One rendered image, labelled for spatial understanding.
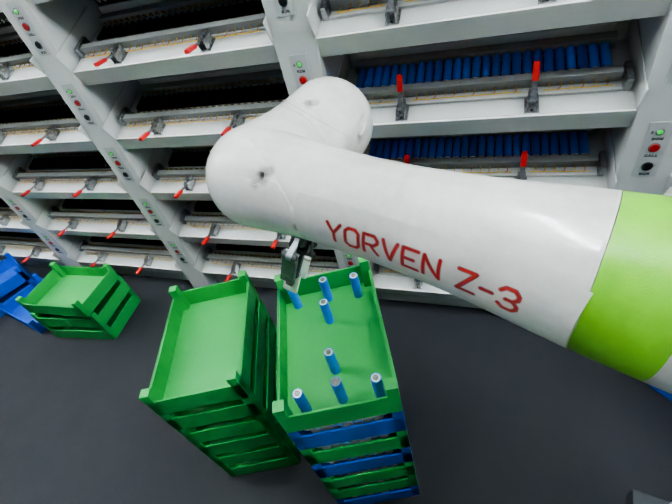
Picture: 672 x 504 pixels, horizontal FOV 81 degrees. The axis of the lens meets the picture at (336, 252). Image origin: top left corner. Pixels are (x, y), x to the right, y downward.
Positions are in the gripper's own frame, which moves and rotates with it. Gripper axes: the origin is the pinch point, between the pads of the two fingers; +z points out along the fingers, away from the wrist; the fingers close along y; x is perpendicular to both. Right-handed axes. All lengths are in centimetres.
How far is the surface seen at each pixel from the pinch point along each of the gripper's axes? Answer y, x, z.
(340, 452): -21.2, -22.3, 16.2
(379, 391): -14.3, -22.4, -1.5
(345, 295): 5.4, -10.1, 7.9
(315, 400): -18.0, -13.8, 6.2
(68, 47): 31, 83, 0
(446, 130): 41.5, -14.4, -15.2
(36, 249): 18, 136, 114
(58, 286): 2, 99, 94
